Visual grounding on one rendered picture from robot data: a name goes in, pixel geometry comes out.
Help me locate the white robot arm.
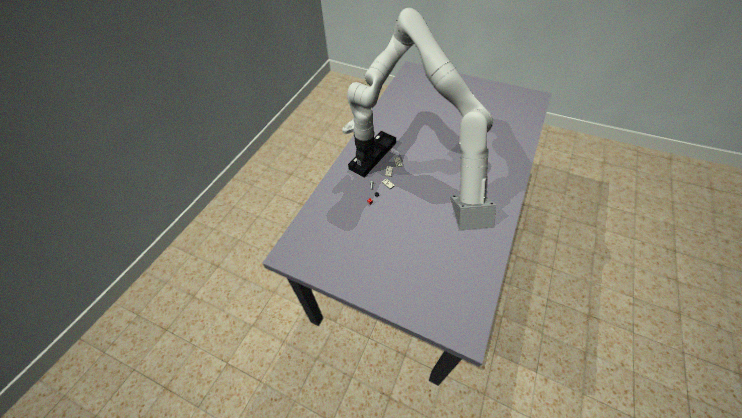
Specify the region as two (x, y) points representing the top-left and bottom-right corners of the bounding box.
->
(347, 8), (493, 204)

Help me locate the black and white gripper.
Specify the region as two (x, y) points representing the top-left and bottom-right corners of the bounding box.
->
(342, 118), (375, 166)

